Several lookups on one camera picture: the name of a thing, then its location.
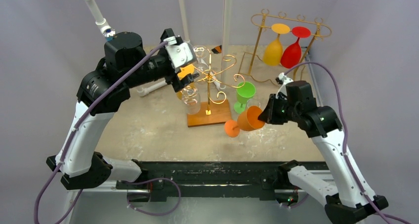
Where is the yellow wine glass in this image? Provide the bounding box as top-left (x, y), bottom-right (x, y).
top-left (176, 64), bottom-right (195, 100)
top-left (262, 23), bottom-right (291, 66)

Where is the clear wine glass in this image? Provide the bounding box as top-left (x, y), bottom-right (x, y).
top-left (193, 45), bottom-right (209, 72)
top-left (246, 98), bottom-right (261, 108)
top-left (181, 86), bottom-right (201, 115)

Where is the gold scroll glass tree stand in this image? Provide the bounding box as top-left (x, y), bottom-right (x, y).
top-left (195, 48), bottom-right (245, 114)

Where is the orange plastic wine glass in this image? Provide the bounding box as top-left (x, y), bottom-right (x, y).
top-left (224, 106), bottom-right (265, 137)

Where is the green plastic wine glass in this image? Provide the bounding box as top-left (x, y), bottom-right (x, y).
top-left (233, 82), bottom-right (256, 114)

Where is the wooden base board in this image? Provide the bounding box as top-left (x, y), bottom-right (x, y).
top-left (187, 99), bottom-right (232, 128)

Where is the red plastic wine glass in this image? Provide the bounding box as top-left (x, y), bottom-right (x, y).
top-left (280, 26), bottom-right (311, 69)

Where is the yellow wine glass front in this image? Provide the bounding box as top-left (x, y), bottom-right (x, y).
top-left (262, 23), bottom-right (291, 66)

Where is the gold wire wine glass rack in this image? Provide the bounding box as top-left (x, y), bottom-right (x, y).
top-left (238, 9), bottom-right (333, 84)

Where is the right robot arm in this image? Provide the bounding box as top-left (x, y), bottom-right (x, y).
top-left (258, 81), bottom-right (389, 224)

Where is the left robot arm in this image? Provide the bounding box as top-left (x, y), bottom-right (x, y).
top-left (46, 28), bottom-right (197, 190)

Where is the black orange small clip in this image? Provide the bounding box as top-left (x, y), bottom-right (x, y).
top-left (211, 45), bottom-right (222, 54)

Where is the blue faucet handle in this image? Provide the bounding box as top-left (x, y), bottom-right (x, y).
top-left (103, 29), bottom-right (116, 41)

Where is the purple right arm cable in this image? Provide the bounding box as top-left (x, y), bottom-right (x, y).
top-left (283, 62), bottom-right (413, 224)

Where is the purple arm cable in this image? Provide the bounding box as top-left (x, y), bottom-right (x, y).
top-left (33, 40), bottom-right (169, 224)
top-left (283, 62), bottom-right (413, 224)

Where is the black table front rail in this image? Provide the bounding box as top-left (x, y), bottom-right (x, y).
top-left (116, 160), bottom-right (328, 202)

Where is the white PVC pipe frame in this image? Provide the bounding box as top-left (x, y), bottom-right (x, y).
top-left (74, 0), bottom-right (234, 98)

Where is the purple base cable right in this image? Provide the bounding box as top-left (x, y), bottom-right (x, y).
top-left (278, 191), bottom-right (310, 210)

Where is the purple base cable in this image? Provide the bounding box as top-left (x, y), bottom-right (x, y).
top-left (126, 178), bottom-right (182, 217)
top-left (278, 191), bottom-right (310, 210)

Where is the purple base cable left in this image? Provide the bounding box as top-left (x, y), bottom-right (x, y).
top-left (126, 178), bottom-right (182, 217)

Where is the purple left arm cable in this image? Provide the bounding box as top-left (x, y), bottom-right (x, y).
top-left (33, 40), bottom-right (169, 224)

